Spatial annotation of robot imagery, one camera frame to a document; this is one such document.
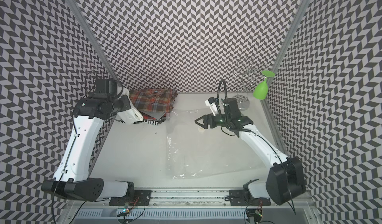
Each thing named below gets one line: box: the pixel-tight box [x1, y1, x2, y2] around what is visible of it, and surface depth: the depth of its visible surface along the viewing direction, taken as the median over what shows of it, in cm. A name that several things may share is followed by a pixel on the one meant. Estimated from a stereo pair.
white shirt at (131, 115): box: [116, 95, 144, 124], surface depth 73 cm
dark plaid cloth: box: [128, 88, 179, 113], surface depth 103 cm
